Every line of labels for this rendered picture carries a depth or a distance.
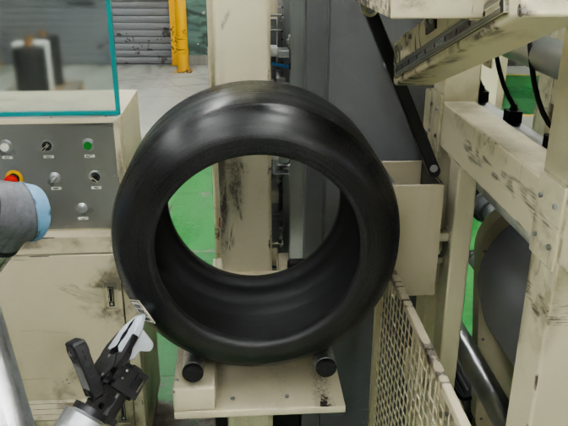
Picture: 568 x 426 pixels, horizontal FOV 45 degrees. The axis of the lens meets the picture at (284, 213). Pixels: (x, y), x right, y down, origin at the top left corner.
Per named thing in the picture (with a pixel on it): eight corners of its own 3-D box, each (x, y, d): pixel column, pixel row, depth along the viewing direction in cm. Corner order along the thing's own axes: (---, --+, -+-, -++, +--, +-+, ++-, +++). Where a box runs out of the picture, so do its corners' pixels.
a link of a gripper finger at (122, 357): (132, 336, 134) (107, 375, 131) (125, 331, 133) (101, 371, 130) (143, 338, 131) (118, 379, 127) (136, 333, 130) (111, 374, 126)
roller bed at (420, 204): (363, 262, 191) (368, 161, 180) (415, 261, 192) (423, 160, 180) (377, 297, 172) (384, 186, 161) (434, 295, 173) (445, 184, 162)
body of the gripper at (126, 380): (133, 368, 138) (101, 423, 133) (101, 346, 134) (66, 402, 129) (151, 374, 132) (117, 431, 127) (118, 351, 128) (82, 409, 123)
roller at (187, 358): (202, 304, 175) (188, 294, 174) (213, 292, 174) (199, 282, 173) (194, 386, 143) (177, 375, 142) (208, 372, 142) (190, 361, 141)
